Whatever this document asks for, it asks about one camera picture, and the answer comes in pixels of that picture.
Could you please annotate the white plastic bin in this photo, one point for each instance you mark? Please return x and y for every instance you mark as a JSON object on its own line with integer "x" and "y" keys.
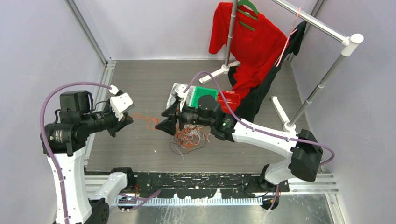
{"x": 171, "y": 98}

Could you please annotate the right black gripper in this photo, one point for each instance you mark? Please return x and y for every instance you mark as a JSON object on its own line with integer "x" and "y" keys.
{"x": 169, "y": 125}

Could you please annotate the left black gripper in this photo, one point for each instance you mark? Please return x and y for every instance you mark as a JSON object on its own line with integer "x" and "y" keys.
{"x": 126, "y": 118}

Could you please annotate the aluminium frame rail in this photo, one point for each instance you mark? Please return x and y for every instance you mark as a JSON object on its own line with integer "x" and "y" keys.
{"x": 324, "y": 185}

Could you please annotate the red t-shirt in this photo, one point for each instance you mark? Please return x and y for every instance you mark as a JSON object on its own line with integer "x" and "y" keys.
{"x": 256, "y": 44}

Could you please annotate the black t-shirt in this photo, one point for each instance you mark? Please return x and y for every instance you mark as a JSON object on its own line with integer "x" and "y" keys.
{"x": 250, "y": 105}

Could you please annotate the pink clothes hanger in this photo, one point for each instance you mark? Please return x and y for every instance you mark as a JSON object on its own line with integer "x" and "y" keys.
{"x": 292, "y": 31}

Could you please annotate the red plastic bin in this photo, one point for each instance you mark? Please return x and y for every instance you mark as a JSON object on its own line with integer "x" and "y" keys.
{"x": 232, "y": 99}

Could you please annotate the green plastic bin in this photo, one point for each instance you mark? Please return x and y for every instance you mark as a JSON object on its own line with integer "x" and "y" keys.
{"x": 202, "y": 91}

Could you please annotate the green clothes hanger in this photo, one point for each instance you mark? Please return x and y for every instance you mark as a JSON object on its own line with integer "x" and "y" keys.
{"x": 248, "y": 9}

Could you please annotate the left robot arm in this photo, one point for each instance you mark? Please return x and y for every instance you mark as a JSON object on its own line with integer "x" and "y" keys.
{"x": 67, "y": 139}

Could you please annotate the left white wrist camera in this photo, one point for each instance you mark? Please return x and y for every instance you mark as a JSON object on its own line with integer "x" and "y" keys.
{"x": 121, "y": 104}

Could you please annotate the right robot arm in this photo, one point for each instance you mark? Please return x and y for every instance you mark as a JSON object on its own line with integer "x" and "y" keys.
{"x": 302, "y": 155}

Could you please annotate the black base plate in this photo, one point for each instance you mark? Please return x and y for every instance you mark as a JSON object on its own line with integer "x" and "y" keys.
{"x": 197, "y": 185}

